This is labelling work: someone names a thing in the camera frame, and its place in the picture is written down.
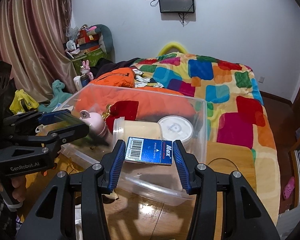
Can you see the cream frosted plastic jar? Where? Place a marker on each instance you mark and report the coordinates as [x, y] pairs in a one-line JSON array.
[[123, 129]]

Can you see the pink striped curtain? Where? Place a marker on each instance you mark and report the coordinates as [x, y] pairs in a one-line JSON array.
[[32, 35]]

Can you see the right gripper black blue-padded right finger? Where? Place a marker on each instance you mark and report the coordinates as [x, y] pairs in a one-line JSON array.
[[244, 215]]

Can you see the round white powder puff case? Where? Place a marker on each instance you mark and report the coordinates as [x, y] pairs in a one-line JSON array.
[[175, 127]]

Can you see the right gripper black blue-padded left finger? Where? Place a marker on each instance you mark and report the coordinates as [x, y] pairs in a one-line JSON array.
[[53, 214]]

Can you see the pink bunny figurine bottle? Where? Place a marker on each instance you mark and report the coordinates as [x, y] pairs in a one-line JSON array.
[[85, 77]]

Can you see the person's left hand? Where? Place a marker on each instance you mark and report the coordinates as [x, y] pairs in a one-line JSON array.
[[13, 190]]

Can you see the teal dinosaur plush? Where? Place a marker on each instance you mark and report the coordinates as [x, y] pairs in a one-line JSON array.
[[58, 97]]

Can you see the blue Max staples box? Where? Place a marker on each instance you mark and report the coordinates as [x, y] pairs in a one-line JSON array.
[[149, 151]]

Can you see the colourful patchwork blanket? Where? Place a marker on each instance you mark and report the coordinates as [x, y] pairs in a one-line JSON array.
[[236, 114]]

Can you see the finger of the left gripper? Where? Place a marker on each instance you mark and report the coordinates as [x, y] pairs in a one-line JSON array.
[[27, 123], [65, 132]]

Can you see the pile of toys and boxes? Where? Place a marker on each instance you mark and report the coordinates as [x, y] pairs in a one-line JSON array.
[[86, 39]]

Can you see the yellow cloth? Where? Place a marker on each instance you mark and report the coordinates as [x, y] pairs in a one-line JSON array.
[[23, 102]]

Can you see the red velvet pouch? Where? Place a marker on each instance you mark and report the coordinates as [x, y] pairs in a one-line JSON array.
[[126, 108]]

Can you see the clear plastic storage bin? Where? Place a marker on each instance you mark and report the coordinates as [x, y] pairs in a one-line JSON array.
[[156, 182]]

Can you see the orange quilted jacket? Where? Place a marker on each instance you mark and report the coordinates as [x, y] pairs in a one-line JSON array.
[[119, 85]]

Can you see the small black wall monitor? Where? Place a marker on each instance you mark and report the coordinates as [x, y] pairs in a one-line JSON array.
[[176, 6]]

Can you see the pink round bottle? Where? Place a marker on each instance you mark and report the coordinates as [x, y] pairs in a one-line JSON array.
[[97, 125]]

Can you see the pink croc shoe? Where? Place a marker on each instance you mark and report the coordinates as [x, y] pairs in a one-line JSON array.
[[289, 188]]

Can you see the wall power socket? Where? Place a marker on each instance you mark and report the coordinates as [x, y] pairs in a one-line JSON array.
[[261, 79]]

